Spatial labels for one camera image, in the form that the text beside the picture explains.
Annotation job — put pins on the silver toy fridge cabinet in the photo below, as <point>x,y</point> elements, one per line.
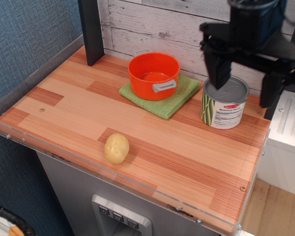
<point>95,207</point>

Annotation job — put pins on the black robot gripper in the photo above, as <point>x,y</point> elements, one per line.
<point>252,38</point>

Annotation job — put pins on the dark grey left post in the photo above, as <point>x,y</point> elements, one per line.
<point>92,33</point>

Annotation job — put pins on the clear acrylic guard rail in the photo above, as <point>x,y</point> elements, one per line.
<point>201,173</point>

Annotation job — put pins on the white toy sink unit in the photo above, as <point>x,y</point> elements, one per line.
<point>277,162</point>

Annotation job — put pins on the green cloth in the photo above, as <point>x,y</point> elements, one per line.
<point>165,108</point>

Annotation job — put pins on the orange toy pot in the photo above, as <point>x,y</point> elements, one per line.
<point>153,75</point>

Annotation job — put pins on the yellow toy potato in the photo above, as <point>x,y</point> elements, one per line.
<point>116,148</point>

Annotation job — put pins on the black orange bag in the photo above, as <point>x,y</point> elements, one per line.
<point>13,225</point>

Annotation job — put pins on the toy corn can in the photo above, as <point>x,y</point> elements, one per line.
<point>223,108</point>

